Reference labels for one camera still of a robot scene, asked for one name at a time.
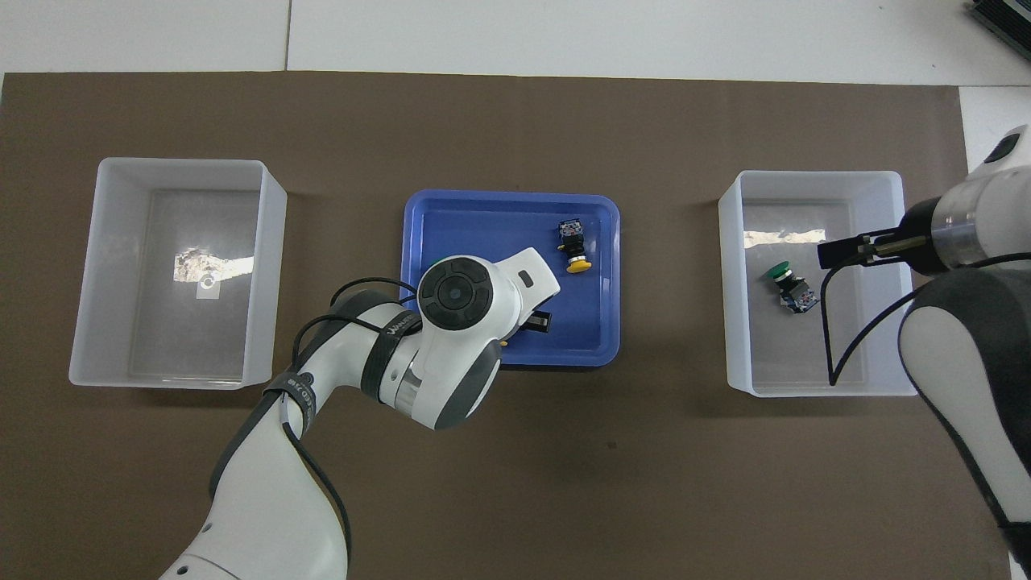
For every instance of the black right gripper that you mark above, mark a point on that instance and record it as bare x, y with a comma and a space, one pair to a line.
918, 242

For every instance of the green push button switch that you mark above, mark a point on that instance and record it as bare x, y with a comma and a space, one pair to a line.
793, 292

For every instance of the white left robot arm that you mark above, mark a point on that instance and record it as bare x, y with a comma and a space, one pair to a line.
266, 499

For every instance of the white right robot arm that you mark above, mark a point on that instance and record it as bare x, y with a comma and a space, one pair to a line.
991, 201

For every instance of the blue plastic tray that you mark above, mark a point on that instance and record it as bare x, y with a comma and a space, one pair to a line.
483, 225

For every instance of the translucent white plastic box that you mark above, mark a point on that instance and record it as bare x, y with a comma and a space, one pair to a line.
805, 354
201, 354

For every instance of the brown paper table mat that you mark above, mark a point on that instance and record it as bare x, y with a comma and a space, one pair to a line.
515, 483

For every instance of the black ribbed device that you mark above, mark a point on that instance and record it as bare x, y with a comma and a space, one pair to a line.
1011, 20

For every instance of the small white paper label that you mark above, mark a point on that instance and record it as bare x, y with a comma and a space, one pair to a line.
208, 292

